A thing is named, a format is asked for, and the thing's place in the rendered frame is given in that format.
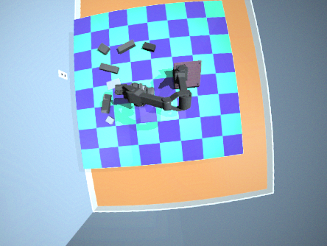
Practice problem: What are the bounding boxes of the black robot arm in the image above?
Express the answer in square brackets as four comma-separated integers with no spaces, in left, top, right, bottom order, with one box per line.
[114,65,192,112]

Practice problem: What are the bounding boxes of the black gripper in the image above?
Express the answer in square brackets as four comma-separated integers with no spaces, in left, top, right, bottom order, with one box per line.
[123,87,155,99]

